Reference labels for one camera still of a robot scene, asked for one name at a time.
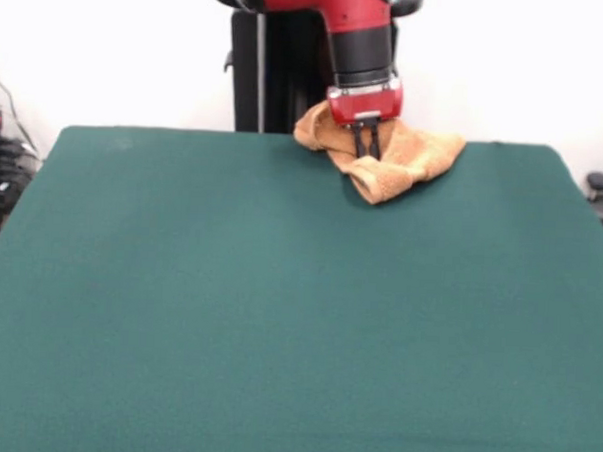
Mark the orange terry towel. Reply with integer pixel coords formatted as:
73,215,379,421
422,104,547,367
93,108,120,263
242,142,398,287
290,99,469,210

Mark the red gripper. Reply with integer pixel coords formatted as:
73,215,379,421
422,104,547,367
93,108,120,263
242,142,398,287
323,75,406,161

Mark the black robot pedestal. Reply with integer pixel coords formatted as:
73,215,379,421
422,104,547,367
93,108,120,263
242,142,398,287
204,0,423,140

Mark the dark green table cloth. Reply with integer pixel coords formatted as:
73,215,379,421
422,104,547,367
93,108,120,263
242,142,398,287
0,120,603,452

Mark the grey wall cable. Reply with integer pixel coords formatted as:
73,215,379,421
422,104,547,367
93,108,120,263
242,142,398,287
0,65,43,155

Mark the black cable bundle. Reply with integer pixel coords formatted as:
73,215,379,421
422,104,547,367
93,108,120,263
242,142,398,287
0,136,42,235

